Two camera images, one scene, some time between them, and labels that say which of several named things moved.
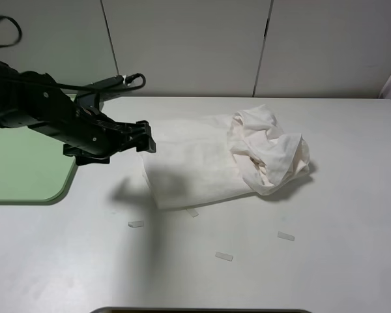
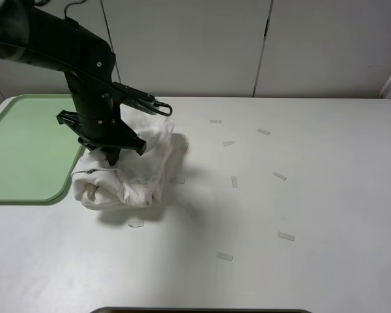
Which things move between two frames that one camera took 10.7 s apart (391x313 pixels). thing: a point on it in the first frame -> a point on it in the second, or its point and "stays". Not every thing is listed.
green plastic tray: (27, 167) stays
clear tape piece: (281, 235) stays
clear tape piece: (224, 256) stays
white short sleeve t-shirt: (199, 160) -> (135, 181)
